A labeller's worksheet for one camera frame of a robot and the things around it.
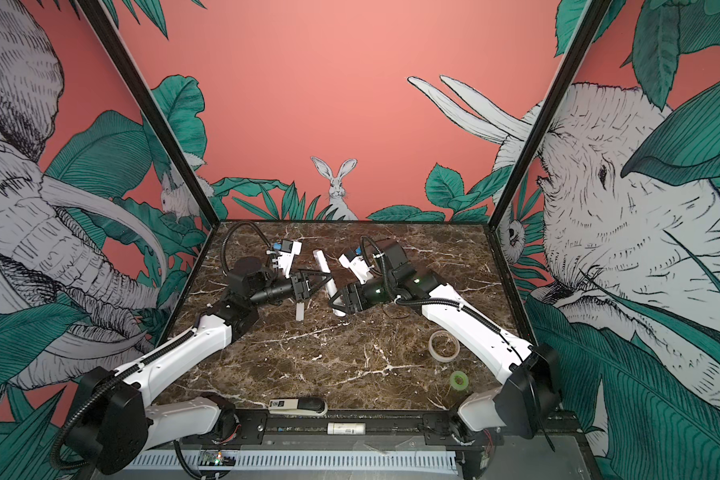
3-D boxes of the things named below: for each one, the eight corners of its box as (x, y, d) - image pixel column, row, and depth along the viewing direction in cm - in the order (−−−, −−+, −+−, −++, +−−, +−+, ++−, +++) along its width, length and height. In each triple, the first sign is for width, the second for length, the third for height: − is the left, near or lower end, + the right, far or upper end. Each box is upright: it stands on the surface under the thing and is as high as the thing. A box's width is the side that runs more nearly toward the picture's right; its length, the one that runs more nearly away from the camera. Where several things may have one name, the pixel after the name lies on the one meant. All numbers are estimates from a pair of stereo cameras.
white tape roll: (430, 362, 87) (431, 360, 86) (426, 333, 93) (427, 330, 92) (461, 362, 87) (462, 360, 86) (455, 333, 93) (456, 330, 92)
